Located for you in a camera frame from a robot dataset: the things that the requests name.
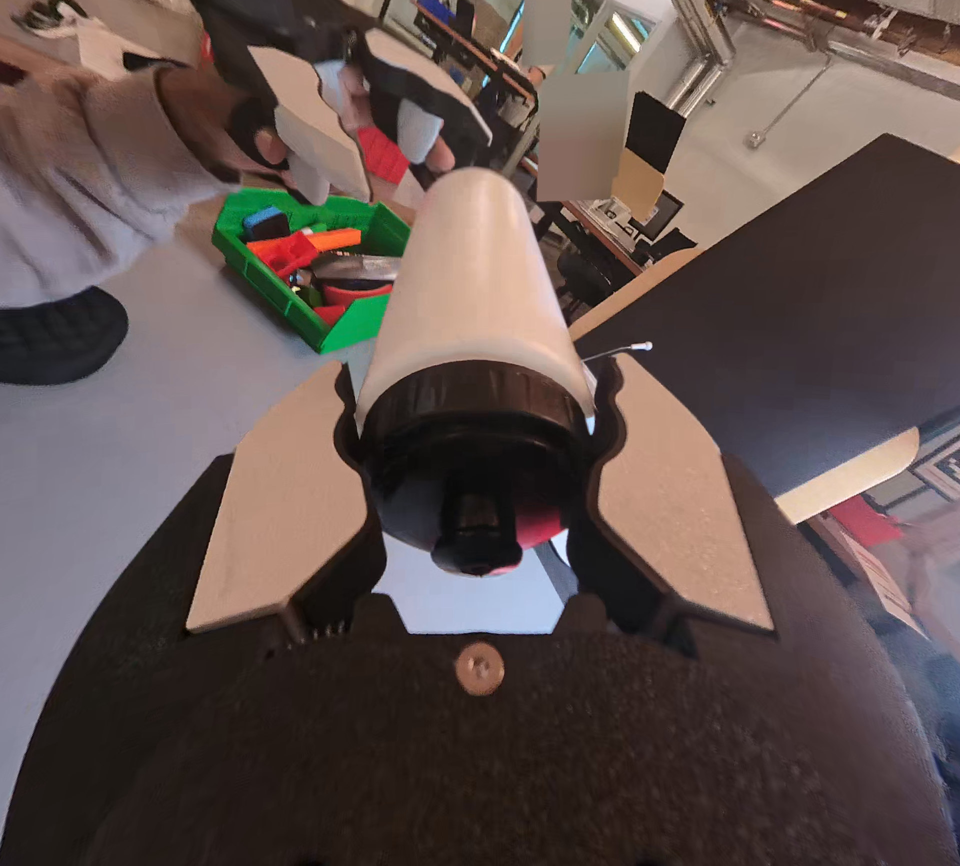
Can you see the blue whiteboard eraser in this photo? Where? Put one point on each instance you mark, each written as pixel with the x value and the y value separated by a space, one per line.
pixel 266 221

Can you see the white bottle with black cap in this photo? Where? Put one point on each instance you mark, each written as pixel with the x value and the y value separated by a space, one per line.
pixel 472 281

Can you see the black board with wooden rim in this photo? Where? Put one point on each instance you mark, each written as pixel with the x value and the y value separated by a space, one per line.
pixel 787 319

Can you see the red bag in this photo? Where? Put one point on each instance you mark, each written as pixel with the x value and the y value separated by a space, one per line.
pixel 866 521

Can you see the person's left forearm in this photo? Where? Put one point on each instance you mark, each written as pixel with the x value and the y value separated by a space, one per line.
pixel 90 191

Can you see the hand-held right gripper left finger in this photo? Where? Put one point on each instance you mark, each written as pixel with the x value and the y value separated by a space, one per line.
pixel 285 506

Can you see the green plastic bin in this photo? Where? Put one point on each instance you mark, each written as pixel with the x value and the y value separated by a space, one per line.
pixel 360 322

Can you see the black computer monitor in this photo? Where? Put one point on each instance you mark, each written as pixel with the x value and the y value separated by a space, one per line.
pixel 664 215

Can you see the white printed paper sheet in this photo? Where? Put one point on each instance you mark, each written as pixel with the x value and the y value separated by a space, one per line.
pixel 112 49

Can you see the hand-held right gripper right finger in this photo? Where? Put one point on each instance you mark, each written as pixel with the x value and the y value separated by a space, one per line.
pixel 675 499

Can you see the red tape roll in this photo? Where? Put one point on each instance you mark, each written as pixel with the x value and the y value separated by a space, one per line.
pixel 352 294

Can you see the black office chair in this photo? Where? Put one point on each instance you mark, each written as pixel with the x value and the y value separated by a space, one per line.
pixel 592 281

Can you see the blue storage box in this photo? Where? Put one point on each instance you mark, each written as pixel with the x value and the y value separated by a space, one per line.
pixel 435 4

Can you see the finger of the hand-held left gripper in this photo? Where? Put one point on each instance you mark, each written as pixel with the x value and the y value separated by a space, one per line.
pixel 315 131
pixel 412 68

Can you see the tan backed board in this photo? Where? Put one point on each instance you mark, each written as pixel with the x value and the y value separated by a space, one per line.
pixel 637 188

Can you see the person's left hand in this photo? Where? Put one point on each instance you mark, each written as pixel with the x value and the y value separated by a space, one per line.
pixel 199 124

